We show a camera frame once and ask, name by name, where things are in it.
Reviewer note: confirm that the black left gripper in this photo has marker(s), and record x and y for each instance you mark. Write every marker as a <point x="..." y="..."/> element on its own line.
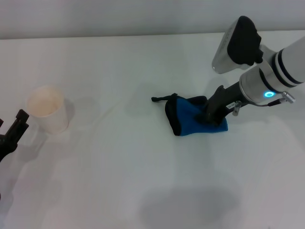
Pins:
<point x="6" y="145"/>

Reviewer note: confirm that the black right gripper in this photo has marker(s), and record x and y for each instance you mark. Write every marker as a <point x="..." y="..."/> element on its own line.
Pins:
<point x="221" y="102"/>

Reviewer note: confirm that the blue rag with black trim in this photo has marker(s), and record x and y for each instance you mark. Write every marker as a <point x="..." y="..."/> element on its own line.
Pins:
<point x="188" y="117"/>

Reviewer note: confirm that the white paper cup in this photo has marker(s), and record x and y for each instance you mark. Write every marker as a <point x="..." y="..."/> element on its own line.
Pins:
<point x="52" y="114"/>

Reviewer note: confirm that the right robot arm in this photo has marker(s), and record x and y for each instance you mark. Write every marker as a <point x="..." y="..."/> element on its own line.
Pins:
<point x="286" y="64"/>

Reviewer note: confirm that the small silver metal bracket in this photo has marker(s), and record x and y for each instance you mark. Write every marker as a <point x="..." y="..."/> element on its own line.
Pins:
<point x="236" y="107"/>

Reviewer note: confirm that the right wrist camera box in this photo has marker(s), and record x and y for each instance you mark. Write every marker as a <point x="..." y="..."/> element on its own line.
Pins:
<point x="240" y="40"/>

